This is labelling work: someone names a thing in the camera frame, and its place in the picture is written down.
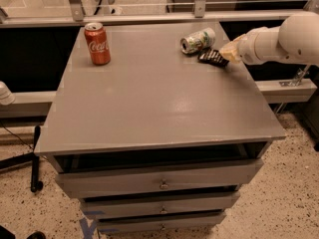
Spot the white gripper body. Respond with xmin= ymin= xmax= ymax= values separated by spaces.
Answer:
xmin=237 ymin=27 xmax=268 ymax=65

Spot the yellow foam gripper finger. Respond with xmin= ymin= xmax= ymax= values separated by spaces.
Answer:
xmin=230 ymin=34 xmax=247 ymax=45
xmin=219 ymin=43 xmax=241 ymax=63

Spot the black rxbar chocolate wrapper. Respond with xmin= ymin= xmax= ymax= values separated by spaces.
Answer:
xmin=197 ymin=48 xmax=229 ymax=68

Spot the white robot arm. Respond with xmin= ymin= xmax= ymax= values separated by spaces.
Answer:
xmin=219 ymin=11 xmax=319 ymax=65

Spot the silver green 7up can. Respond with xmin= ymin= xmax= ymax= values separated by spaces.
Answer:
xmin=180 ymin=28 xmax=215 ymax=55

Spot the red coca-cola can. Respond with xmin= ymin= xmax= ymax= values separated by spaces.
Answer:
xmin=84 ymin=22 xmax=111 ymax=65

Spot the grey drawer cabinet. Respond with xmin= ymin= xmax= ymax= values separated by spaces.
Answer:
xmin=34 ymin=21 xmax=287 ymax=235

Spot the grey metal railing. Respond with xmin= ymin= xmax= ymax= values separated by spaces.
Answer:
xmin=0 ymin=0 xmax=318 ymax=28

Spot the bottom grey drawer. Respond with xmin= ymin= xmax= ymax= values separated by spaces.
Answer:
xmin=98 ymin=211 xmax=225 ymax=234

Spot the grey drawer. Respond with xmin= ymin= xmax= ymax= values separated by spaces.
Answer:
xmin=98 ymin=211 xmax=225 ymax=234
xmin=56 ymin=159 xmax=263 ymax=198
xmin=81 ymin=192 xmax=240 ymax=219

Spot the top grey drawer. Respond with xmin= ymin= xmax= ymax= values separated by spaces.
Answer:
xmin=56 ymin=159 xmax=263 ymax=198

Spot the middle grey drawer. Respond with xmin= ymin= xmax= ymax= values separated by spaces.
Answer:
xmin=81 ymin=192 xmax=240 ymax=219

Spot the white cylindrical object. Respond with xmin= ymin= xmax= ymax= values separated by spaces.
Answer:
xmin=0 ymin=81 xmax=15 ymax=106

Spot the blue tape mark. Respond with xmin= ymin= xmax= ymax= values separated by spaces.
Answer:
xmin=79 ymin=214 xmax=107 ymax=239

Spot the black tripod leg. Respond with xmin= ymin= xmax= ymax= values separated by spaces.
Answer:
xmin=0 ymin=124 xmax=45 ymax=194

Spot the black shoe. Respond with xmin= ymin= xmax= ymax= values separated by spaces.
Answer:
xmin=27 ymin=231 xmax=47 ymax=239

